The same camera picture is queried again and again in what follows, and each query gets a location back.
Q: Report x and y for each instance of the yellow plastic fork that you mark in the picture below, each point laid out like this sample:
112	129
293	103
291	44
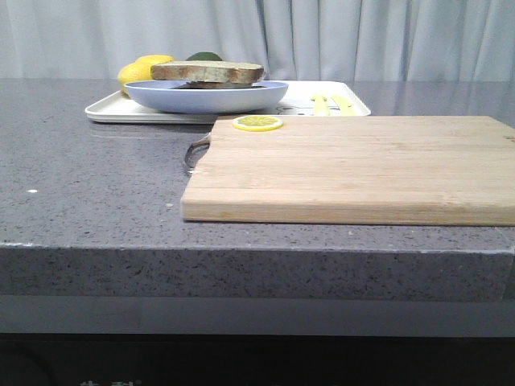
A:
320	105

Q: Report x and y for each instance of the white curtain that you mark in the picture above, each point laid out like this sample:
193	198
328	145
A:
293	40

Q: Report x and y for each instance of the lemon slice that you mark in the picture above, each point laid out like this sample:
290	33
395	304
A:
257	123

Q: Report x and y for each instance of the green lime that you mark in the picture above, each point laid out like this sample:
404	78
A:
204	56

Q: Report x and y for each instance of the light blue plate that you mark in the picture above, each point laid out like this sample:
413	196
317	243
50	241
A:
170	96

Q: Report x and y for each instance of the bread slice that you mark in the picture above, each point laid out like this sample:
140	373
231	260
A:
214	85
209	71

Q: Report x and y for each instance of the wooden cutting board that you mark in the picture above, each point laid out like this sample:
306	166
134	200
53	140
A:
416	170

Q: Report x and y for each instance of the rear yellow lemon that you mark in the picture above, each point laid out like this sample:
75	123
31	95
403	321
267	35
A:
154	59

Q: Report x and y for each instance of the front yellow lemon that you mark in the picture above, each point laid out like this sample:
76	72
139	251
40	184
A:
136	71

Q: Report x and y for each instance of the white tray with bear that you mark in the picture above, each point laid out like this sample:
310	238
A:
302	98

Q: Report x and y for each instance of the yellow lemon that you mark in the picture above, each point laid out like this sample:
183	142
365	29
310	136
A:
136	71
154	59

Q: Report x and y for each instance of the yellow plastic knife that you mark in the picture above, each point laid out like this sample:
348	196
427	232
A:
344	105

